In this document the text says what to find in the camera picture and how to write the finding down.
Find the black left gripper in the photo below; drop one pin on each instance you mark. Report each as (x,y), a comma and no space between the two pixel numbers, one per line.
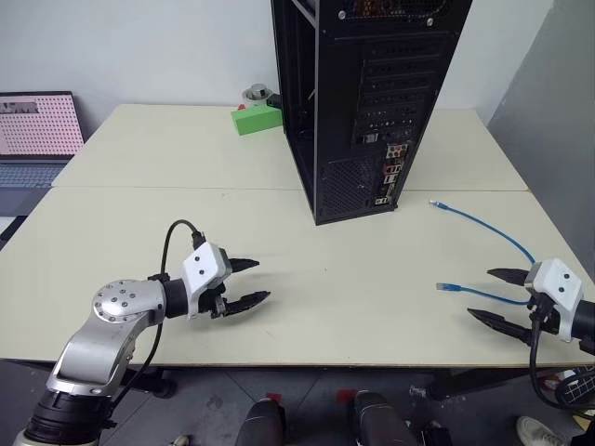
(213,304)

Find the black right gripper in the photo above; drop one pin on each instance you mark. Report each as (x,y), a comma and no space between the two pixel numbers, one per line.
(544,316)

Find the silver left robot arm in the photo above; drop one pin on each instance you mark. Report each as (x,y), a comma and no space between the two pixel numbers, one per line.
(111,325)

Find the black table leg bar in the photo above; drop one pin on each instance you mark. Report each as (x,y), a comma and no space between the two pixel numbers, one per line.
(488,382)
(155,381)

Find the black white grid object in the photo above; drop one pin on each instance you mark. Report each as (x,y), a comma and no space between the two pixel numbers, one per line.
(578,388)

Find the white shoe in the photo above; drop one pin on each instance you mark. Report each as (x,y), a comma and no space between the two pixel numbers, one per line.
(539,432)

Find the dark rounded shape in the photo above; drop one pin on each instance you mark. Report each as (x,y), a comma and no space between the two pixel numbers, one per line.
(260,425)
(379,420)

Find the green rectangular block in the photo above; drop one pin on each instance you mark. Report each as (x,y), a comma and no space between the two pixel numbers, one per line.
(255,121)

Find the black computer tower case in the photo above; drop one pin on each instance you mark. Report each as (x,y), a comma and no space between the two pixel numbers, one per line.
(344,139)

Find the grey partition panel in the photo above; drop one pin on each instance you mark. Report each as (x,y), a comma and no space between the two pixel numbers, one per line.
(548,116)

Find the open laptop with pink screen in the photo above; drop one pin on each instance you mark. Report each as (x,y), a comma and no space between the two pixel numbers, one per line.
(37,125)

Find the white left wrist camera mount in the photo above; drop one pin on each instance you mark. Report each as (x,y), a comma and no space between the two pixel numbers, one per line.
(202,271)

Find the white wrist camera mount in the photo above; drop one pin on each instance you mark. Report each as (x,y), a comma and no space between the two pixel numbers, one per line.
(202,271)
(558,283)

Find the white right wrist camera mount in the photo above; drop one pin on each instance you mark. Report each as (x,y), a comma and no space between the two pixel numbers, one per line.
(558,283)

